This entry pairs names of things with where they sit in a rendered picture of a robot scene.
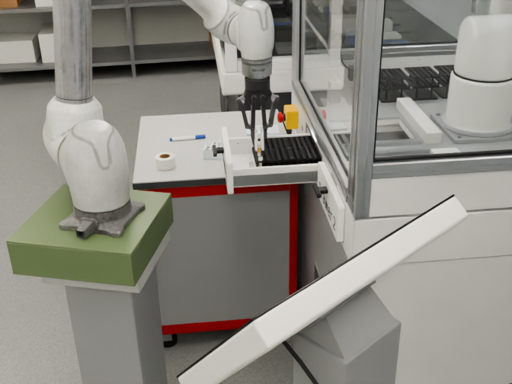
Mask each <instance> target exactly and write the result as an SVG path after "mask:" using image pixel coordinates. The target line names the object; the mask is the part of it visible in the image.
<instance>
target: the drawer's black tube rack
mask: <svg viewBox="0 0 512 384"><path fill-rule="evenodd" d="M252 152H253V156H254V161H255V164H256V167H258V162H257V159H256V155H255V152H254V147H252ZM261 154H262V157H263V158H262V159H263V161H264V163H262V167H265V166H278V165H303V164H315V163H318V162H320V161H321V156H320V155H319V153H318V150H317V148H316V146H315V143H314V141H313V139H312V137H311V136H293V137H279V138H266V139H264V151H261Z"/></svg>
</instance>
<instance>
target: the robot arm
mask: <svg viewBox="0 0 512 384"><path fill-rule="evenodd" d="M182 1H183V2H185V3H186V4H187V5H189V6H190V7H191V8H192V9H193V10H195V12H197V13H198V14H199V15H200V16H201V17H202V18H203V25H204V27H205V28H206V29H207V30H208V31H209V32H210V33H211V34H212V35H213V36H214V37H216V38H218V39H220V40H222V41H223V42H225V43H228V44H231V45H233V46H236V47H237V48H238V50H240V51H241V55H242V74H243V76H245V92H244V95H242V96H241V97H237V98H236V100H237V103H238V105H239V106H240V108H241V111H242V117H243V120H244V124H245V129H250V130H251V140H253V139H254V149H255V151H257V150H258V130H257V127H256V126H255V111H256V106H261V118H262V126H260V131H261V151H264V139H266V138H267V129H268V128H269V127H272V126H273V124H274V116H275V111H276V107H277V103H278V101H279V100H280V98H279V96H278V94H276V95H275V94H272V92H271V89H270V75H271V74H272V59H273V57H272V52H273V48H274V20H273V15H272V12H271V9H270V6H269V4H268V3H266V2H262V1H257V0H252V1H247V2H244V3H243V4H242V6H241V7H240V6H238V5H236V4H234V3H232V2H230V1H228V0H182ZM53 38H54V59H55V80H56V96H54V97H53V98H52V99H51V100H50V102H49V103H48V105H47V107H46V121H45V124H44V127H43V142H44V145H45V147H46V150H47V151H48V153H49V154H50V157H51V158H52V160H53V161H54V162H55V163H56V164H57V165H58V166H59V168H60V169H61V170H62V172H63V174H64V176H65V178H66V182H67V184H68V186H69V189H70V193H71V196H72V203H73V212H72V213H71V215H70V216H69V217H67V218H66V219H64V220H63V221H62V222H60V223H59V228H60V229H61V230H64V231H66V230H73V231H76V235H77V237H78V238H86V237H88V236H89V235H91V234H92V233H95V234H101V235H109V236H110V237H113V238H119V237H120V236H122V235H123V232H124V230H125V229H126V227H127V226H128V225H129V224H130V223H131V222H132V221H133V220H134V219H135V218H136V216H137V215H138V214H139V213H140V212H142V211H143V210H144V209H145V208H146V206H145V204H144V203H143V202H136V201H130V176H129V168H128V161H127V156H126V148H125V145H124V142H123V139H122V138H121V136H120V134H119V133H118V132H117V130H116V129H115V128H114V126H112V125H111V124H109V123H108V122H106V121H104V117H103V111H102V106H101V104H100V103H99V101H98V100H97V99H96V98H95V97H94V96H93V94H92V37H91V0H53ZM270 97H271V100H272V102H271V107H270V115H269V120H268V123H267V118H266V107H265V104H266V103H267V102H268V100H269V99H270ZM245 99H246V100H247V101H248V103H249V104H250V105H251V124H250V123H248V119H247V116H246V113H245V106H244V102H245Z"/></svg>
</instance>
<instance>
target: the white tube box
mask: <svg viewBox="0 0 512 384"><path fill-rule="evenodd" d="M217 142H218V141H210V146H208V145H207V141H206V143H205V146H204V147H203V159H212V160H222V153H221V154H217V157H213V145H216V148H218V147H221V146H218V145H217ZM220 142H221V145H222V141H220Z"/></svg>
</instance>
